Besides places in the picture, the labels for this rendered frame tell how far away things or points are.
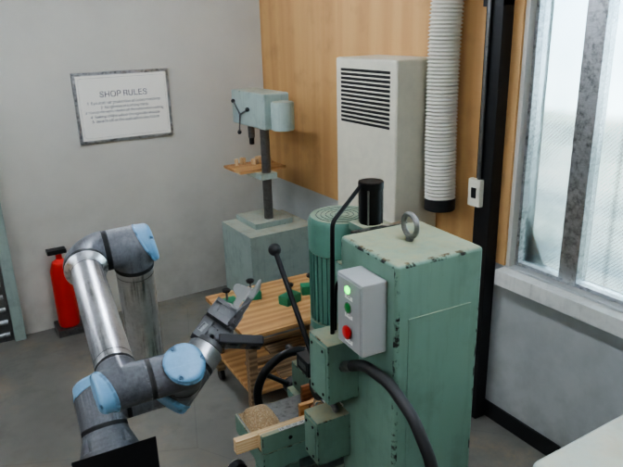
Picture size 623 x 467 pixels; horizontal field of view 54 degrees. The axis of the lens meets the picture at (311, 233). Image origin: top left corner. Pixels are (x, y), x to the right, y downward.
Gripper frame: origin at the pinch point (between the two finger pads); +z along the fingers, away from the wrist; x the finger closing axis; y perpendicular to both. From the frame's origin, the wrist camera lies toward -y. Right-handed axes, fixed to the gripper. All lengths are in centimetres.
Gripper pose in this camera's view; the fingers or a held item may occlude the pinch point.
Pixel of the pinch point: (256, 292)
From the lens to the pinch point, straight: 164.5
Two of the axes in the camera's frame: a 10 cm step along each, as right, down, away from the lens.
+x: -3.2, 4.5, 8.3
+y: -8.3, -5.6, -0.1
